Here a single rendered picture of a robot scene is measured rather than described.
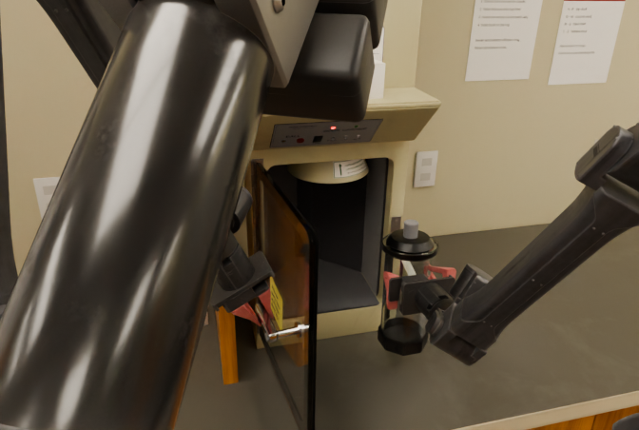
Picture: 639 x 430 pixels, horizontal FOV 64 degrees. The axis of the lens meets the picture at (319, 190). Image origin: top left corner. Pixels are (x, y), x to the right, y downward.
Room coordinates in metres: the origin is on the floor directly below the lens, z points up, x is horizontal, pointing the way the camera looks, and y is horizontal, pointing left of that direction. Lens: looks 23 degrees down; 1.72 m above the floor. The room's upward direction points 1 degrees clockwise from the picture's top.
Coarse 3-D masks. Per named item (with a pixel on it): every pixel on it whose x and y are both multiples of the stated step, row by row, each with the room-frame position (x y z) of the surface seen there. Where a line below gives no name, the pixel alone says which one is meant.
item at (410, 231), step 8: (408, 224) 0.88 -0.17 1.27; (416, 224) 0.88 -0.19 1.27; (392, 232) 0.90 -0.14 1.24; (400, 232) 0.90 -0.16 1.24; (408, 232) 0.87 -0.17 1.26; (416, 232) 0.88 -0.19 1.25; (424, 232) 0.90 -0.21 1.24; (392, 240) 0.87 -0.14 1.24; (400, 240) 0.86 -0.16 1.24; (408, 240) 0.87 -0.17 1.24; (416, 240) 0.87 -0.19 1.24; (424, 240) 0.87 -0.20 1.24; (400, 248) 0.85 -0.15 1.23; (408, 248) 0.84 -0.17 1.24; (416, 248) 0.84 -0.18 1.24; (424, 248) 0.85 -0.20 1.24
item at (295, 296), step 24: (264, 168) 0.85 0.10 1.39; (264, 192) 0.82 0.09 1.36; (264, 216) 0.83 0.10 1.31; (288, 216) 0.69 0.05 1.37; (264, 240) 0.83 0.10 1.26; (288, 240) 0.69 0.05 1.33; (312, 240) 0.61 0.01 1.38; (288, 264) 0.70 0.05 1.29; (312, 264) 0.61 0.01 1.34; (288, 288) 0.70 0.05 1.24; (312, 288) 0.61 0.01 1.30; (288, 312) 0.70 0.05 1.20; (312, 312) 0.61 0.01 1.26; (264, 336) 0.85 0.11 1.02; (288, 336) 0.70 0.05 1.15; (312, 336) 0.61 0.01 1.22; (288, 360) 0.70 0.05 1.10; (312, 360) 0.61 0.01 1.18; (288, 384) 0.70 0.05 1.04; (312, 384) 0.61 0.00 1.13
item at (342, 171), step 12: (288, 168) 1.03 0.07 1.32; (300, 168) 0.99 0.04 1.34; (312, 168) 0.98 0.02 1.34; (324, 168) 0.97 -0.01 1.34; (336, 168) 0.97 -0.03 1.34; (348, 168) 0.98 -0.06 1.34; (360, 168) 1.00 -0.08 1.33; (312, 180) 0.97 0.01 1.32; (324, 180) 0.96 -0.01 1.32; (336, 180) 0.96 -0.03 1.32; (348, 180) 0.97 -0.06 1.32
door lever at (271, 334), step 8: (256, 304) 0.70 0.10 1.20; (256, 312) 0.69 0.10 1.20; (264, 312) 0.68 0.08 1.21; (264, 320) 0.66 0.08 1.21; (264, 328) 0.65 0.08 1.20; (272, 328) 0.64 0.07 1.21; (288, 328) 0.64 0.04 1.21; (296, 328) 0.64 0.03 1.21; (272, 336) 0.63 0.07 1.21; (280, 336) 0.63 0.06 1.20
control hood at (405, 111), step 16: (384, 96) 0.90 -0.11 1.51; (400, 96) 0.90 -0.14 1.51; (416, 96) 0.91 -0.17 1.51; (368, 112) 0.85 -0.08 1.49; (384, 112) 0.86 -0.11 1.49; (400, 112) 0.87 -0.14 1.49; (416, 112) 0.88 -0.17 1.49; (432, 112) 0.89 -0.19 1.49; (272, 128) 0.83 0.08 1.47; (384, 128) 0.90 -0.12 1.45; (400, 128) 0.91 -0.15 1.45; (416, 128) 0.92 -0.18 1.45; (256, 144) 0.86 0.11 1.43; (336, 144) 0.92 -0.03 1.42; (352, 144) 0.93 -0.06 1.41
